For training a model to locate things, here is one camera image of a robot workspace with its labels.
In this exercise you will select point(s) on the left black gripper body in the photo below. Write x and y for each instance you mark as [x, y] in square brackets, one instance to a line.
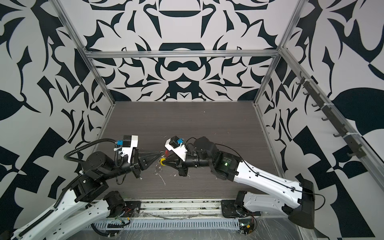
[127, 167]

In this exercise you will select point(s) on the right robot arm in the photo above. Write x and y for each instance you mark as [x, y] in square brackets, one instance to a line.
[296, 199]

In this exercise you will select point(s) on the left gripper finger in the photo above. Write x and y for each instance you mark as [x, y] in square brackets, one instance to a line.
[150, 155]
[149, 162]

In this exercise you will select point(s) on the black wall hook rail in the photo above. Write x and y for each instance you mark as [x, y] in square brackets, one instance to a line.
[333, 115]

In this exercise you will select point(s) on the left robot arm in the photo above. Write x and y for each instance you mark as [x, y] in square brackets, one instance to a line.
[74, 210]

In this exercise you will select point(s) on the small circuit board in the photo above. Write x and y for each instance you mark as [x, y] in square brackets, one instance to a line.
[247, 226]

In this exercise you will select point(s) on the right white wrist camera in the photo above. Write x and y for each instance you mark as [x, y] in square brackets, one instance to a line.
[178, 146]

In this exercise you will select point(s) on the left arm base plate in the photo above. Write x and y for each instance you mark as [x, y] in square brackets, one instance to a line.
[131, 209]

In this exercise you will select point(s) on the white slotted cable duct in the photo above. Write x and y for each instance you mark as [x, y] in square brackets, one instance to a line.
[186, 224]

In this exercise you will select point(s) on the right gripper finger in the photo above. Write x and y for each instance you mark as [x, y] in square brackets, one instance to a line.
[172, 156]
[173, 164]

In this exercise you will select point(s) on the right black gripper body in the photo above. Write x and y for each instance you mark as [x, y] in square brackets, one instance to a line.
[194, 162]

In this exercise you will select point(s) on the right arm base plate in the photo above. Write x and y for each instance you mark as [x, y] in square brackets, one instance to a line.
[230, 210]

